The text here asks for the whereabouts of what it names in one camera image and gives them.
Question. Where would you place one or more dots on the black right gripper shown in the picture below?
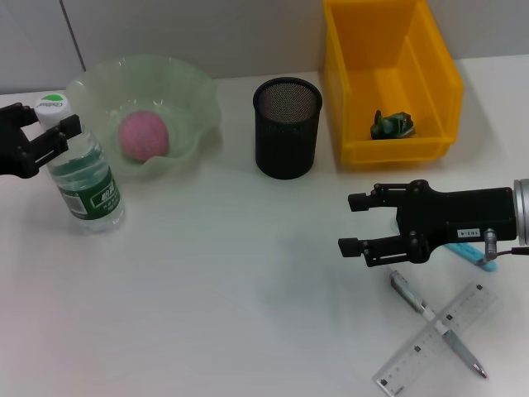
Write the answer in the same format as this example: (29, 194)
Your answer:
(454, 215)

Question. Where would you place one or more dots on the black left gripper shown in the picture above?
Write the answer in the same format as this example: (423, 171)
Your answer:
(14, 153)

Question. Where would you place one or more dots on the clear green-label water bottle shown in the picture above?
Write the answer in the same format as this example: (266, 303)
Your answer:
(87, 186)

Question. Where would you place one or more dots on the green plastic wrapper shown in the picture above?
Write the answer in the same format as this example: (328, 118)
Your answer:
(388, 128)

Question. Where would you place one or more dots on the pink peach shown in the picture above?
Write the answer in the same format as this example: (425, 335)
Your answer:
(144, 136)

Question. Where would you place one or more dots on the black mesh pen holder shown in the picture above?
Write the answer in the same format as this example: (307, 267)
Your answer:
(285, 140)

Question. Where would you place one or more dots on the blue scissors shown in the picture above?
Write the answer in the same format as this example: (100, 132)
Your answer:
(467, 250)

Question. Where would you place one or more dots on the transparent plastic ruler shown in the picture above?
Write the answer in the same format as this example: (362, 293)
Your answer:
(417, 355)

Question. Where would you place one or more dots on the green glass fruit bowl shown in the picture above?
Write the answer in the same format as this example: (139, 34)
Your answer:
(186, 107)

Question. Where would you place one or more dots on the white grey pen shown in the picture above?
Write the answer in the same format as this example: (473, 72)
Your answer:
(460, 348)

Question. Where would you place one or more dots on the yellow plastic bin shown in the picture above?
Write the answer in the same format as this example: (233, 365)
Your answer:
(359, 91)

